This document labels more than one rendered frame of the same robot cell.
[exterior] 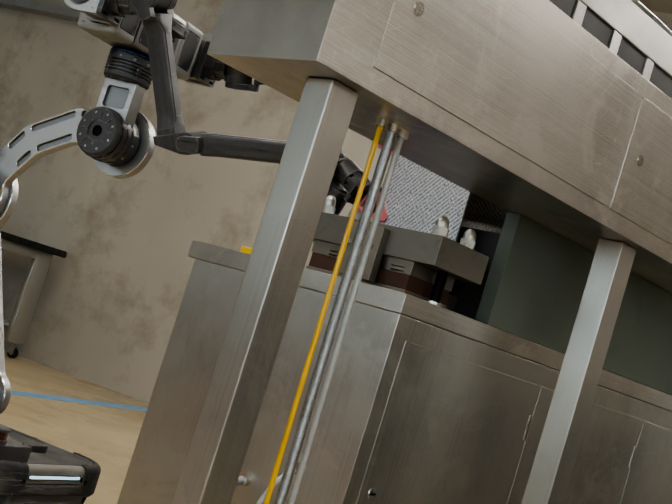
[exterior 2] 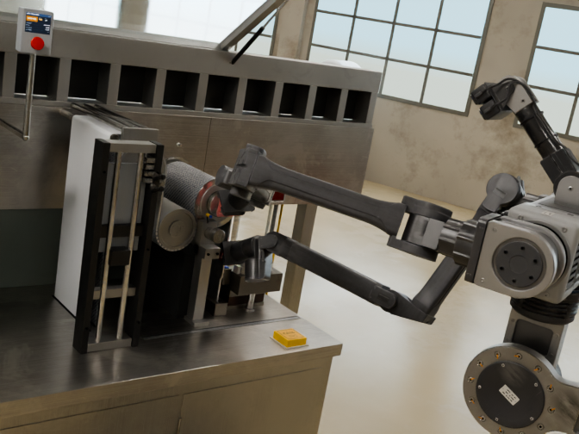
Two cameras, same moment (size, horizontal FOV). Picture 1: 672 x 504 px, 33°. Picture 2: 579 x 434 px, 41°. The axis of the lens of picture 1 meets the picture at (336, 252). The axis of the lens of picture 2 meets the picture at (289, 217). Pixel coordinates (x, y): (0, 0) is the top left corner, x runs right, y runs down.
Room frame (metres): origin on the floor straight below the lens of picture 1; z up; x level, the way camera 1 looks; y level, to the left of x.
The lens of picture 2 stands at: (4.71, 0.30, 1.78)
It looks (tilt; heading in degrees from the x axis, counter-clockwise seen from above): 14 degrees down; 185
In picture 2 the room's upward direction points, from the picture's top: 10 degrees clockwise
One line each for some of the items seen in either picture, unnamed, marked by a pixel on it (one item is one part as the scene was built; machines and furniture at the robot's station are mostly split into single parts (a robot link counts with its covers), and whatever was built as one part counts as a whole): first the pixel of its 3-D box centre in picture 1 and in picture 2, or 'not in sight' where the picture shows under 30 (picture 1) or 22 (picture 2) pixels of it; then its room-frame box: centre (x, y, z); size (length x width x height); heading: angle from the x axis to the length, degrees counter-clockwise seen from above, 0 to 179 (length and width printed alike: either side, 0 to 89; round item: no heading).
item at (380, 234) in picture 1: (360, 250); not in sight; (2.30, -0.05, 0.97); 0.10 x 0.03 x 0.11; 46
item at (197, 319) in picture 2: not in sight; (203, 273); (2.67, -0.11, 1.05); 0.06 x 0.05 x 0.31; 46
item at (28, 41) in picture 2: not in sight; (35, 31); (2.99, -0.52, 1.66); 0.07 x 0.07 x 0.10; 39
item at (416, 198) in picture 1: (421, 210); (206, 236); (2.49, -0.15, 1.11); 0.23 x 0.01 x 0.18; 46
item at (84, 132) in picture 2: not in sight; (80, 216); (2.74, -0.46, 1.17); 0.34 x 0.05 x 0.54; 46
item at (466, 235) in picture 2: (218, 66); (466, 242); (3.33, 0.50, 1.45); 0.09 x 0.08 x 0.12; 154
